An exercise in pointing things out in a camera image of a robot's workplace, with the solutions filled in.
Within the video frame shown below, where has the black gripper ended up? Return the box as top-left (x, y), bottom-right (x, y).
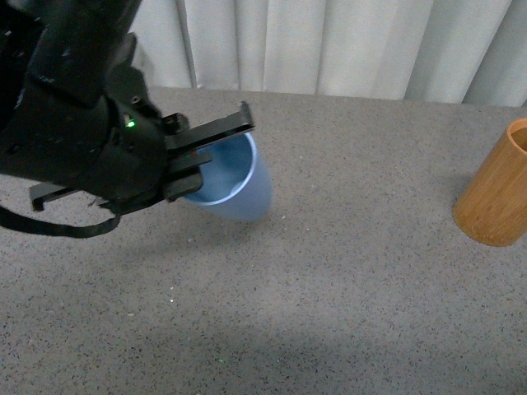
top-left (1, 67), bottom-right (254, 213)

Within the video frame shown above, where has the blue plastic cup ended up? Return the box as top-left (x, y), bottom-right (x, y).
top-left (184, 133), bottom-right (273, 221)

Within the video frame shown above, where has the bamboo cylindrical holder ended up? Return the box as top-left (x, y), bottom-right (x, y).
top-left (452, 118), bottom-right (526, 247)

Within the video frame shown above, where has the white pleated curtain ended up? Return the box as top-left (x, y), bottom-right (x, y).
top-left (132, 1), bottom-right (526, 107)

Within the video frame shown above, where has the black cable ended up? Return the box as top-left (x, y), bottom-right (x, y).
top-left (0, 205), bottom-right (121, 239)

